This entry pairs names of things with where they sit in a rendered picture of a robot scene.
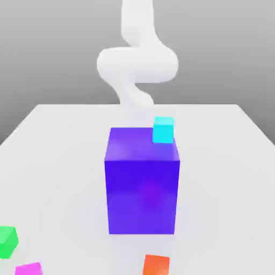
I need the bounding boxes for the small cyan cube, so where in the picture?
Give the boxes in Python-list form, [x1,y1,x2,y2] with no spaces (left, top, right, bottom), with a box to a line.
[152,116,175,144]

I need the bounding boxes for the small orange cube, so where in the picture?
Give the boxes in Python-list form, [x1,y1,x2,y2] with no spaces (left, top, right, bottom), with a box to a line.
[142,254,171,275]

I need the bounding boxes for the small green cube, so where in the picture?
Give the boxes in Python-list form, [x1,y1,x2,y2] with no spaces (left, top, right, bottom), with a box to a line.
[0,226,19,260]

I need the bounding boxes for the small magenta cube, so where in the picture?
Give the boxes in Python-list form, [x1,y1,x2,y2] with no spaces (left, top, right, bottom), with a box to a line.
[14,262,43,275]

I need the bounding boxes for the large purple box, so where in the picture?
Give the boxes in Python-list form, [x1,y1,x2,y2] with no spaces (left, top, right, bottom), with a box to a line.
[104,127,180,235]

